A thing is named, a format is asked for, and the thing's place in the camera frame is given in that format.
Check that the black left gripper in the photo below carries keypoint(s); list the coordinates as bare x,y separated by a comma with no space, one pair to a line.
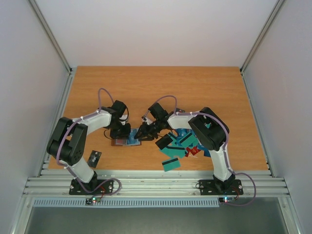
113,135

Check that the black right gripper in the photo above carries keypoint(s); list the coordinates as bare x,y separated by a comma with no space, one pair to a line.
149,127

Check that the red VIP card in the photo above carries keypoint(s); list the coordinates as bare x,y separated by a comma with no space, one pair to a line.
121,142

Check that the blue VIP chip card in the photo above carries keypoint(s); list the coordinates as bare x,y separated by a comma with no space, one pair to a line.
131,141

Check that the brown leather card holder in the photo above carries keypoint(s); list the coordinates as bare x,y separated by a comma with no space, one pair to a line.
113,142

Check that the teal magnetic stripe card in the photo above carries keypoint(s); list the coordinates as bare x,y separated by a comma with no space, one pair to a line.
172,151

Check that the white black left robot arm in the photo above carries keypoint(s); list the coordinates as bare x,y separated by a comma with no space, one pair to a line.
67,141

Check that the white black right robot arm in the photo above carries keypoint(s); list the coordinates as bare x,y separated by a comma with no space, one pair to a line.
209,129

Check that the black magnetic stripe card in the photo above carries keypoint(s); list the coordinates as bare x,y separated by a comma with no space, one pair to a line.
163,142

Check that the black VIP card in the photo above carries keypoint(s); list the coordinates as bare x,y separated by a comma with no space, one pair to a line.
94,158

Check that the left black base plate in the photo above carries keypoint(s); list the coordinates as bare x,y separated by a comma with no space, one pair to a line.
102,187

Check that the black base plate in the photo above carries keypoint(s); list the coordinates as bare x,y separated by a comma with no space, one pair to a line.
102,187
207,187

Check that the aluminium front rail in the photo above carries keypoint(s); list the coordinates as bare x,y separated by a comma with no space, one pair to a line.
54,183

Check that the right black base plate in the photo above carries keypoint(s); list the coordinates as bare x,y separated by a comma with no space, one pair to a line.
207,187

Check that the slotted grey cable duct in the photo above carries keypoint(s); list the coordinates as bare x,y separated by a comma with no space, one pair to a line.
127,202

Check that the aluminium left corner post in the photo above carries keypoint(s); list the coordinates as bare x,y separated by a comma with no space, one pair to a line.
43,22

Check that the aluminium corner post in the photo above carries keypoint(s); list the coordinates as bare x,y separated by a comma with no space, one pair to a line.
263,32
43,22

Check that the aluminium right corner post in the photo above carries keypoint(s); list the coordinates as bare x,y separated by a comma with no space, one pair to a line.
263,32

